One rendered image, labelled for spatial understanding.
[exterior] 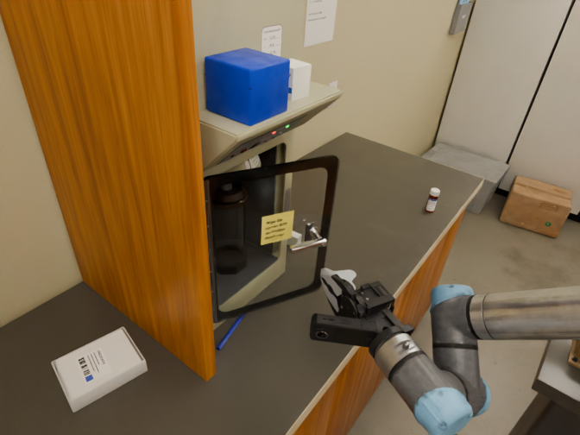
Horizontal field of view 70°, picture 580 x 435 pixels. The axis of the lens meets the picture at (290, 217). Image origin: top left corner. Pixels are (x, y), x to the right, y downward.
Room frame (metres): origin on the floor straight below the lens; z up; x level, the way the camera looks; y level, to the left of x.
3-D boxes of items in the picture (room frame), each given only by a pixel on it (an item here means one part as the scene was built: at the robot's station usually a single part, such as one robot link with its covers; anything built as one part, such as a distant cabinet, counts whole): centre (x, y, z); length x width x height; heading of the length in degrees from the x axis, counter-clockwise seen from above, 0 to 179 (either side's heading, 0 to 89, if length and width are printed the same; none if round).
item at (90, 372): (0.54, 0.39, 0.96); 0.16 x 0.12 x 0.04; 133
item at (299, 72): (0.79, 0.02, 1.54); 0.05 x 0.05 x 0.06; 50
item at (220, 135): (0.75, 0.05, 1.46); 0.32 x 0.11 x 0.10; 146
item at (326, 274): (0.61, -0.11, 1.22); 0.09 x 0.06 x 0.03; 29
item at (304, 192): (0.72, 0.04, 1.19); 0.30 x 0.01 x 0.40; 119
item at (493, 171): (3.05, -1.38, 0.17); 0.60 x 0.42 x 0.33; 54
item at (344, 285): (0.56, -0.12, 1.22); 0.09 x 0.02 x 0.05; 29
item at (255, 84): (0.69, 0.09, 1.56); 0.10 x 0.10 x 0.09; 56
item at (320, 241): (0.73, -0.04, 1.20); 0.10 x 0.05 x 0.03; 119
